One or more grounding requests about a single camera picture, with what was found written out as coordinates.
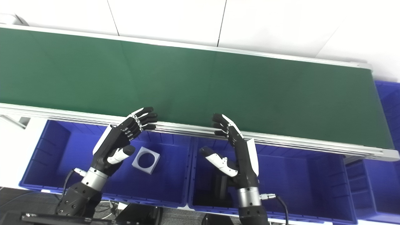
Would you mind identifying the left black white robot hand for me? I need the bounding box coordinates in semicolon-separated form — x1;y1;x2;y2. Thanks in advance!
92;107;158;177

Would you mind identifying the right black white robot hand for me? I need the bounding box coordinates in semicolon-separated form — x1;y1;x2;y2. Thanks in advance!
199;113;260;189

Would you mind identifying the white square part with hole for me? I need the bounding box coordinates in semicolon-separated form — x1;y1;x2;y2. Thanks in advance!
132;147;161;175

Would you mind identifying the green conveyor belt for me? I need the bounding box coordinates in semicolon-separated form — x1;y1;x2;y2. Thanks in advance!
0;13;400;163
0;27;395;150

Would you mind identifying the long blue plastic bin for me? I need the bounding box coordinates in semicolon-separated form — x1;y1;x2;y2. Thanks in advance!
345;80;400;224

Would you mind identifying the black robot torso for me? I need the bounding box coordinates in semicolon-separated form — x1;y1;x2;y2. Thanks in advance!
0;202;242;225

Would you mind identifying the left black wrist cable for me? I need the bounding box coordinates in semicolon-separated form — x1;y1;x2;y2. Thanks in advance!
62;168;88;200

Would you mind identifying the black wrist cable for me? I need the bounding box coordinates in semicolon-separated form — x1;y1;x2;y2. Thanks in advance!
62;168;88;200
259;193;289;225

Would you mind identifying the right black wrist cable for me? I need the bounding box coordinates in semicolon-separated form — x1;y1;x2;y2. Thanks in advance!
259;193;289;225

